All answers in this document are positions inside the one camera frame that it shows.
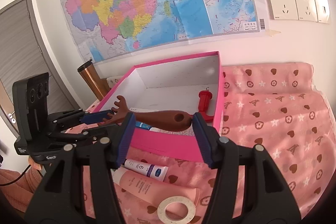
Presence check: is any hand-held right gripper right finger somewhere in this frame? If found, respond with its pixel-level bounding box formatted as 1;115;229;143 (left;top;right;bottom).
192;112;302;224

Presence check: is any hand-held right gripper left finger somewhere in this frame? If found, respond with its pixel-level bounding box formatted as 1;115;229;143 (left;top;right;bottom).
24;112;137;224

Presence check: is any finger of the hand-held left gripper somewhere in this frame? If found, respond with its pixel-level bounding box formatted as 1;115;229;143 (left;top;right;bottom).
49;126;112;146
47;109;115;126

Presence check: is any blue white medicine box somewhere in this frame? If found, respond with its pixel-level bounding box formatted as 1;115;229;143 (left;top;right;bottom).
130;107;158;131

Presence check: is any red plastic handle tool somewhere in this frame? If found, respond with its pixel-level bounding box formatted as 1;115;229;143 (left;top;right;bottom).
197;87;218;123

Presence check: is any small white blue tube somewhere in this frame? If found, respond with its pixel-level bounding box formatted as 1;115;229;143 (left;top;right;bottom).
124;158;169;182

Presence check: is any pink cardboard box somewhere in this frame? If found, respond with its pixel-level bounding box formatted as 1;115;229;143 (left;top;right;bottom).
91;51;226;164

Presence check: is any brown back scratcher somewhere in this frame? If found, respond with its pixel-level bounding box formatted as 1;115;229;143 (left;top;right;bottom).
99;95;193;132

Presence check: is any salmon tube with white cap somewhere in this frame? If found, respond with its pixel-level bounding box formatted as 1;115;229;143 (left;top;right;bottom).
112;168;201;207

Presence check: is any white tape roll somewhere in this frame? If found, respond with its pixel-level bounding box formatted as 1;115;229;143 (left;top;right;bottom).
157;196;197;223

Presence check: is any person's left forearm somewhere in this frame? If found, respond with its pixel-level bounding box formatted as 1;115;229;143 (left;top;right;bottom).
0;164;44;194

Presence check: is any copper thermos tumbler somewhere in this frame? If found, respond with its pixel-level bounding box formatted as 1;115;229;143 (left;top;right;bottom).
77;61;111;101

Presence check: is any white power strip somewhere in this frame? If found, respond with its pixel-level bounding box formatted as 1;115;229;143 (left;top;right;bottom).
106;76;126;89

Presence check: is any grey door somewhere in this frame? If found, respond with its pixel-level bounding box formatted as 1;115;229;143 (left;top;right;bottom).
0;0;87;135

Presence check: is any pink printed blanket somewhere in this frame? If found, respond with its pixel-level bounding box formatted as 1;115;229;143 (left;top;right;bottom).
64;63;331;224

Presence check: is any black cable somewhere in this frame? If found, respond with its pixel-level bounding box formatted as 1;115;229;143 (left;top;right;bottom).
0;164;33;186

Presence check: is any colourful wall map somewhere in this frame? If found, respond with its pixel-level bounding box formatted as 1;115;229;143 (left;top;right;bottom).
55;0;267;65

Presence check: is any white wall socket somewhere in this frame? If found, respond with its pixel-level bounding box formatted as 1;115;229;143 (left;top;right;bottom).
293;0;319;22
265;0;298;21
314;0;331;24

